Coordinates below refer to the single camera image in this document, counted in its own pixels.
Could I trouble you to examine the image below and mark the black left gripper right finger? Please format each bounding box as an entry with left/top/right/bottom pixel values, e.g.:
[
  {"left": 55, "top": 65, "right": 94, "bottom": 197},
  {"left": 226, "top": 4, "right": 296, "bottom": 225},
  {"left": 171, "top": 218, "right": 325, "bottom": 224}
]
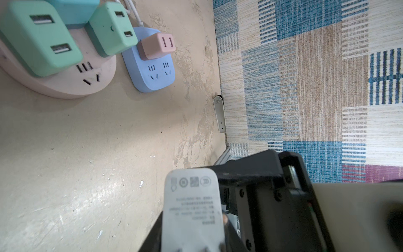
[{"left": 221, "top": 214, "right": 248, "bottom": 252}]

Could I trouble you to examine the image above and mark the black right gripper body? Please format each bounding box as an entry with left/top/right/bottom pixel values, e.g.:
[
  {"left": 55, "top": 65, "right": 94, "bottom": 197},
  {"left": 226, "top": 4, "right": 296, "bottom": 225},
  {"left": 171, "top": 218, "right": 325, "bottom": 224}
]
[{"left": 213, "top": 150, "right": 331, "bottom": 252}]

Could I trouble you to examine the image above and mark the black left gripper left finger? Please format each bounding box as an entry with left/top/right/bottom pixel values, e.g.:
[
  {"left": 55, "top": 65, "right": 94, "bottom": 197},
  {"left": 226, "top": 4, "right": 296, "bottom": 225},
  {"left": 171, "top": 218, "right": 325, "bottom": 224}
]
[{"left": 139, "top": 212, "right": 163, "bottom": 252}]

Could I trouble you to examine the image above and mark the white square adapter cube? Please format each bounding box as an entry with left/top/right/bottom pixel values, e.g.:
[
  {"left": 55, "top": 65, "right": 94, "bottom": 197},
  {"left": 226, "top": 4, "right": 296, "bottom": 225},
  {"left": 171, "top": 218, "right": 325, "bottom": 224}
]
[{"left": 161, "top": 168, "right": 225, "bottom": 252}]

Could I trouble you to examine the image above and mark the pink plug adapter cube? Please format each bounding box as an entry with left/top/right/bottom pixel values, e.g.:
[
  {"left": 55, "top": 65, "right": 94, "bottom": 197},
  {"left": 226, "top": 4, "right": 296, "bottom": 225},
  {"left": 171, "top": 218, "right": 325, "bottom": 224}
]
[{"left": 137, "top": 33, "right": 176, "bottom": 60}]

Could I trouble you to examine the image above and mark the green plug adapter cube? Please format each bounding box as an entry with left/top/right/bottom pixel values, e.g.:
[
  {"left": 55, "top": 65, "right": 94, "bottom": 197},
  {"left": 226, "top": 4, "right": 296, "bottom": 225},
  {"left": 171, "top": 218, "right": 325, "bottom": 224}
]
[{"left": 85, "top": 2, "right": 138, "bottom": 58}]

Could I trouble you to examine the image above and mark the teal plug adapter cube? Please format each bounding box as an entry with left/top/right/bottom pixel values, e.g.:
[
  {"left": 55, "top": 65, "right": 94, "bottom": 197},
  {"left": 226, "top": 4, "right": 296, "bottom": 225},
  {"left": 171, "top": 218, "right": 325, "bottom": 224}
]
[{"left": 47, "top": 0, "right": 100, "bottom": 29}]

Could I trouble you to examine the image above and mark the green plug adapter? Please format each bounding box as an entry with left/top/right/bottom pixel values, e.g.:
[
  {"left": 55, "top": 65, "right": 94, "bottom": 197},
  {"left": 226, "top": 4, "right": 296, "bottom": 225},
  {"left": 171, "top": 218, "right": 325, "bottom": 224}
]
[{"left": 1, "top": 1, "right": 83, "bottom": 77}]

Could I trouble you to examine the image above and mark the silver stapler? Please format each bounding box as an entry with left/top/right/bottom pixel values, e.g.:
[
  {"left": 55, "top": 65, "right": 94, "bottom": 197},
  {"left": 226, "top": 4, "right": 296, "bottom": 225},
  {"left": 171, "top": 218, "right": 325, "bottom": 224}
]
[{"left": 213, "top": 94, "right": 226, "bottom": 133}]

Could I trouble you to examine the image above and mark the blue square power strip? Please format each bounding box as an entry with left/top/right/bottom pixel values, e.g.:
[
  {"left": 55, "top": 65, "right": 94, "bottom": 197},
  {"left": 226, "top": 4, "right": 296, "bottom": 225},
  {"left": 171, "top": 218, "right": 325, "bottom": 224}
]
[{"left": 122, "top": 27, "right": 175, "bottom": 93}]

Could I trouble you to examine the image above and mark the pink round power strip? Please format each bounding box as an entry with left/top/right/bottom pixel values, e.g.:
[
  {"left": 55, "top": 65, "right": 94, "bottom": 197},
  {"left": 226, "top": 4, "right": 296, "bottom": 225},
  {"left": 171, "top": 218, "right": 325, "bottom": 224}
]
[{"left": 1, "top": 28, "right": 116, "bottom": 99}]

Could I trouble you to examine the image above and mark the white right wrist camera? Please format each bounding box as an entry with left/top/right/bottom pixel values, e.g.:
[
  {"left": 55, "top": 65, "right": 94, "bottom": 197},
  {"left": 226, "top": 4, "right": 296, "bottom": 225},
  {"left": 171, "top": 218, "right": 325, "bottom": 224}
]
[{"left": 313, "top": 180, "right": 403, "bottom": 252}]

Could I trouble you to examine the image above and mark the white power strip cable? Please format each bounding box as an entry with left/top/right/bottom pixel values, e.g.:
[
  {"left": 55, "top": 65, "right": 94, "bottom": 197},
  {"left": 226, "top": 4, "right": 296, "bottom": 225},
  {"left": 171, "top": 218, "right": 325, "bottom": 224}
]
[{"left": 116, "top": 0, "right": 145, "bottom": 28}]

